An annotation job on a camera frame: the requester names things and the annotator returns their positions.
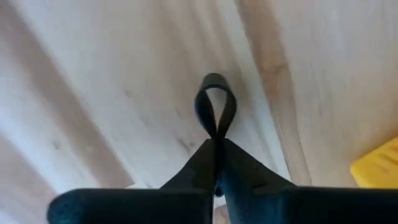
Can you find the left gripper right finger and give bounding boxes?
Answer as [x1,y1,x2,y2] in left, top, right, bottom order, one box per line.
[217,138,398,224]

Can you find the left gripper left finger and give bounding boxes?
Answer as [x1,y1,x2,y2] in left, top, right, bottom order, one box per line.
[46,138,219,224]

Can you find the black rubber band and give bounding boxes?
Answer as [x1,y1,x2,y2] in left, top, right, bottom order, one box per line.
[193,72,238,141]

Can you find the yellow plastic basket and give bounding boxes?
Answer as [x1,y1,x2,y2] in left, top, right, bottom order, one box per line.
[349,136,398,189]

